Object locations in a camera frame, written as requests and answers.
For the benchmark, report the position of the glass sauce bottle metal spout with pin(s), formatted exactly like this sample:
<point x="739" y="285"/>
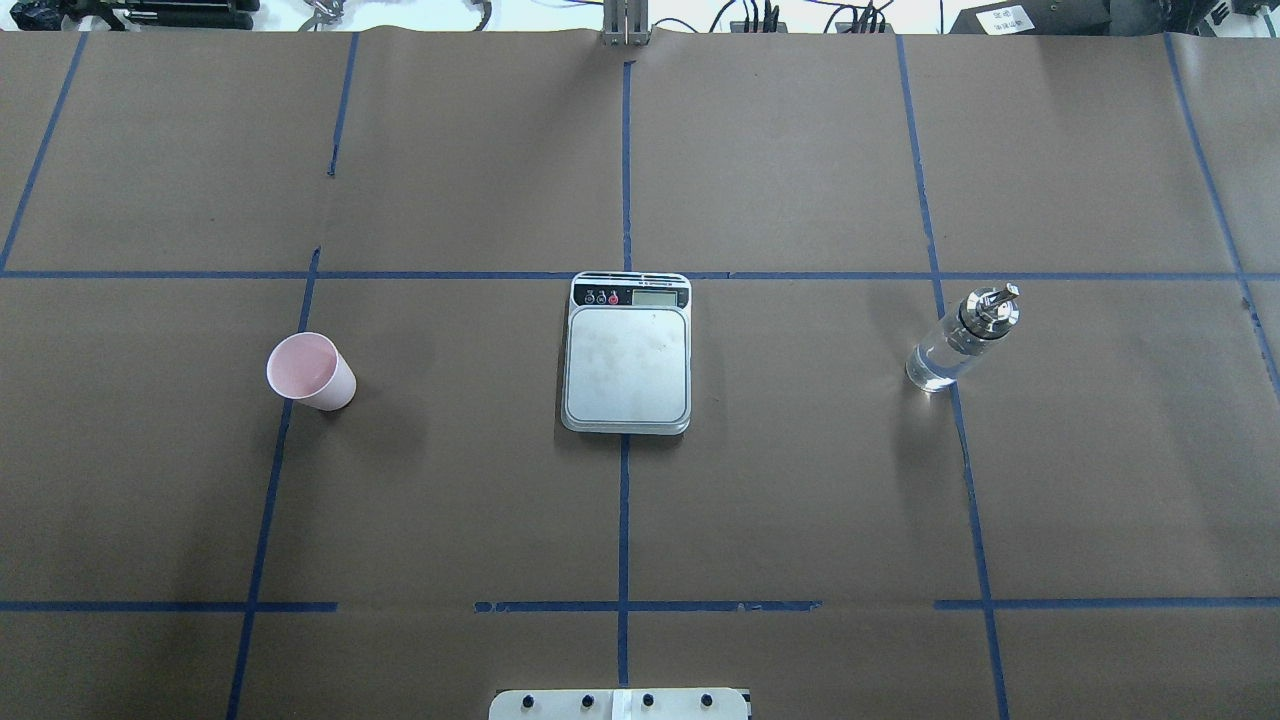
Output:
<point x="976" y="324"/>

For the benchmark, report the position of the pink paper cup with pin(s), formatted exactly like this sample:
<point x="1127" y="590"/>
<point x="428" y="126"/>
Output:
<point x="308" y="368"/>

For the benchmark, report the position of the digital kitchen scale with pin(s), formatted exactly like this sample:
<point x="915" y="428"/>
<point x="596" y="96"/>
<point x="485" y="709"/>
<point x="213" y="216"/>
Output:
<point x="627" y="365"/>

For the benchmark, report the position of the black red connector hub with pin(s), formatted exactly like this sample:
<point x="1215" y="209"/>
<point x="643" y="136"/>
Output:
<point x="758" y="18"/>
<point x="858" y="20"/>

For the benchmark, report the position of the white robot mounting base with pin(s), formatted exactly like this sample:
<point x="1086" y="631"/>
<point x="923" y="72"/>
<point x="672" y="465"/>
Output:
<point x="623" y="703"/>

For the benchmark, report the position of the black box white label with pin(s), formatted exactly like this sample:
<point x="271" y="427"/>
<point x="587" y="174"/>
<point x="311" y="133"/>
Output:
<point x="1056" y="18"/>

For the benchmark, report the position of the aluminium frame post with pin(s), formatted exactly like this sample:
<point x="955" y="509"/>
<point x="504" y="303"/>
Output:
<point x="625" y="23"/>

